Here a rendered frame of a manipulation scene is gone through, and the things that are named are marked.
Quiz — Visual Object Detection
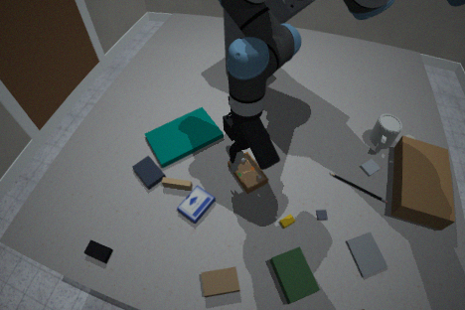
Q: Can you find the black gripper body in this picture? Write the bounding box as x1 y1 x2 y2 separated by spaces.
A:
223 109 262 150

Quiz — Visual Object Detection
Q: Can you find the yellow rectangular block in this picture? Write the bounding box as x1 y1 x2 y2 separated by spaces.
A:
280 214 295 229

